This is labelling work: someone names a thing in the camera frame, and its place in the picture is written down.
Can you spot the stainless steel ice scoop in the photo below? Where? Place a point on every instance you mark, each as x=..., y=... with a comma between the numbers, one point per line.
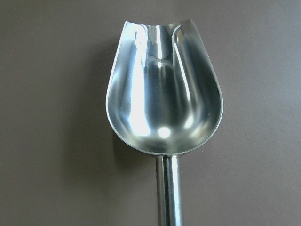
x=164, y=99

